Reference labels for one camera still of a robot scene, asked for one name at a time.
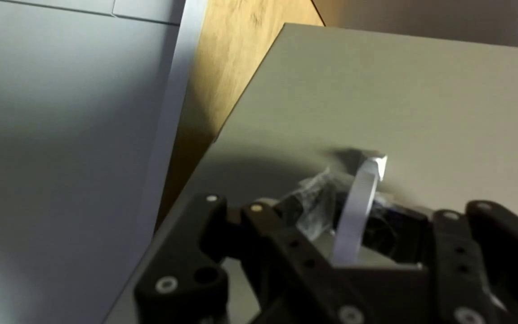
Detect grey filing cabinet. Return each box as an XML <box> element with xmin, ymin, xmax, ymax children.
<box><xmin>0</xmin><ymin>0</ymin><xmax>209</xmax><ymax>324</ymax></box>

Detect silver drawer handle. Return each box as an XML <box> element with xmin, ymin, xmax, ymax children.
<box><xmin>331</xmin><ymin>152</ymin><xmax>387</xmax><ymax>267</ymax></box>

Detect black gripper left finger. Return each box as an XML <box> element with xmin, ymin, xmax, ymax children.
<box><xmin>133</xmin><ymin>195</ymin><xmax>228</xmax><ymax>324</ymax></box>

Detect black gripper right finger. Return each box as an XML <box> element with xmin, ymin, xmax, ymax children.
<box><xmin>430</xmin><ymin>201</ymin><xmax>518</xmax><ymax>324</ymax></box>

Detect beige bottom drawer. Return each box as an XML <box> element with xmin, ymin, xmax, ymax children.
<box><xmin>104</xmin><ymin>26</ymin><xmax>518</xmax><ymax>324</ymax></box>

